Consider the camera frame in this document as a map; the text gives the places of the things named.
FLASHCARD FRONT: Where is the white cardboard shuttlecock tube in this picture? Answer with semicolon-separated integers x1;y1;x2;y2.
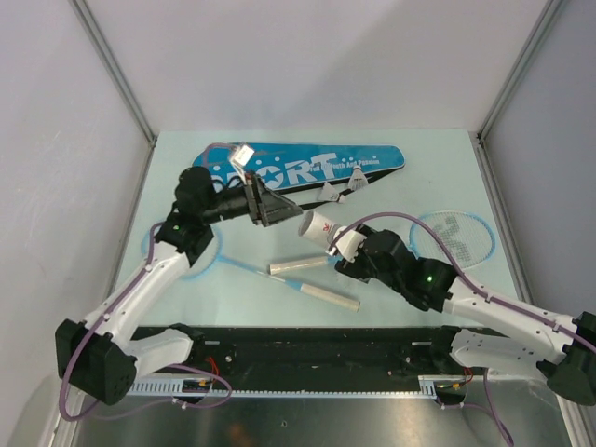
298;210;345;249

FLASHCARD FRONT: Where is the white shuttlecock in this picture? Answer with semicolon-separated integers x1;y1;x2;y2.
348;165;369;192
318;182;345;204

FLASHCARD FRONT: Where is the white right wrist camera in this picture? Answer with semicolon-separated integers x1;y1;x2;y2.
326;224;366;263

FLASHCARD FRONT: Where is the blue sport racket bag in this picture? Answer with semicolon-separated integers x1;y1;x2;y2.
192;142;406;198

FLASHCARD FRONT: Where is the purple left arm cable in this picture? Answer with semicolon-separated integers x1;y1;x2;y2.
61;142;238;423

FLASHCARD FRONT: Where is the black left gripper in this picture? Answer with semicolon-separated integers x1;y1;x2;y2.
201;169;302;228

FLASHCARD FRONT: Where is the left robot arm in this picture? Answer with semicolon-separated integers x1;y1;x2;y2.
55;167;303;406

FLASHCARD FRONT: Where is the blue racket left side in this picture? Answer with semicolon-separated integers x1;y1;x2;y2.
141;218;362;313

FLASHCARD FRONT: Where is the blue racket right side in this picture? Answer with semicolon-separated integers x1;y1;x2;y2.
268;210;496;275

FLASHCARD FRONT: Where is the white slotted cable duct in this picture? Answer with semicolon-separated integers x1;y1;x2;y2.
127;375;463;400

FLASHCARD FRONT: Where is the aluminium frame post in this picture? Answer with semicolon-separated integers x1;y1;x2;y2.
69;0;157;143
477;0;567;141

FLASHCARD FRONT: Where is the aluminium frame post right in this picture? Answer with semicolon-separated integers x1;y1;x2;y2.
477;0;567;141

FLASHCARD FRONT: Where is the white shuttlecock on bag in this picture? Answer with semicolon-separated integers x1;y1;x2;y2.
348;165;369;192

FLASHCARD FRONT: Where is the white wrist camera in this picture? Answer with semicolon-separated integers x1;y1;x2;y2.
228;143;255;183
326;224;366;263

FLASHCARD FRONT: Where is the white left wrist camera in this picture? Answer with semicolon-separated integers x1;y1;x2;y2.
228;143;255;183

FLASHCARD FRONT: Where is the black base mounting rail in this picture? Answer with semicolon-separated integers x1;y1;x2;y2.
95;325;471;397

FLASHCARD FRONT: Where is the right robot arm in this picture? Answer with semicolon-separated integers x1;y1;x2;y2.
329;223;595;406

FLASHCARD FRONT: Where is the aluminium frame post left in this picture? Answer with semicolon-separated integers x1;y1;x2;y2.
69;0;157;143

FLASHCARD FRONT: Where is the blue racket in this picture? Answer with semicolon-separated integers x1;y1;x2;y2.
268;210;496;275
141;218;362;313

